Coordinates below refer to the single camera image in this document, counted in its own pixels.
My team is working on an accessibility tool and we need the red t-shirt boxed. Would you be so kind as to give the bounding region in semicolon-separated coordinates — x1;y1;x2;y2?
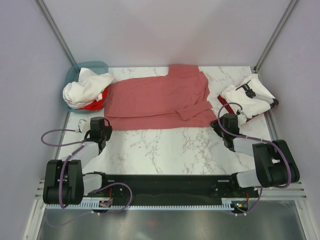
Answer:
217;95;279;123
81;88;108;111

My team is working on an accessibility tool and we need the white printed t-shirt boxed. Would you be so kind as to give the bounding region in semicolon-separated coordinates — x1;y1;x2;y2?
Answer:
220;73;276;125

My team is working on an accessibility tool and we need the salmon pink t-shirt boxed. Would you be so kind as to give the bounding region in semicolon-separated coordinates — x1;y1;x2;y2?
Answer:
104;64;217;131

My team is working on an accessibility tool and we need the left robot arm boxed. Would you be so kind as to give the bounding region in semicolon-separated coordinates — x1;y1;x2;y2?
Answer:
42;117;113;209

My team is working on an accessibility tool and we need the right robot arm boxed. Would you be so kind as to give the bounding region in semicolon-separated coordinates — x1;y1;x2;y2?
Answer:
210;113;300;197

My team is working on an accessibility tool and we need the crumpled red t-shirt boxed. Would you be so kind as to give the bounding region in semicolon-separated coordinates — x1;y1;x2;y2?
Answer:
81;88;108;111

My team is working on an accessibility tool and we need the crumpled white t-shirt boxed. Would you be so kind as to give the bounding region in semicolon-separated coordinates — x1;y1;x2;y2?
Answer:
62;67;115;110

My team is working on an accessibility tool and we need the teal plastic basket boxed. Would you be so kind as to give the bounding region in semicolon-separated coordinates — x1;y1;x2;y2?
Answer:
61;60;109;115

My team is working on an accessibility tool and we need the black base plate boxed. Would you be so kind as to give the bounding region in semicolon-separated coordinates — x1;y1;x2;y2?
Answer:
89;172;259;205

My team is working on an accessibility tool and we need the white slotted cable duct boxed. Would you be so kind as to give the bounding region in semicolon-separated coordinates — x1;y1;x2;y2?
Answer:
46;198;251;210

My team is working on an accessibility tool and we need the aluminium front rail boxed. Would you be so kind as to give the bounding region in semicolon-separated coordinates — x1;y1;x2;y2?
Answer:
34;179;307;201

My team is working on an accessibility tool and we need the right aluminium frame post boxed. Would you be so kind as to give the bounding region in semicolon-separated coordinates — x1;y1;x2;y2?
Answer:
250;0;300;74

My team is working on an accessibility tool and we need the aluminium frame post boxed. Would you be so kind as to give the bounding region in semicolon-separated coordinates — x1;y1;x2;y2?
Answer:
34;0;77;66
250;0;300;74

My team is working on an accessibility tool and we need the left aluminium frame post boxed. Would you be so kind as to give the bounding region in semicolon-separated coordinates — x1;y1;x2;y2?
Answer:
34;0;77;66

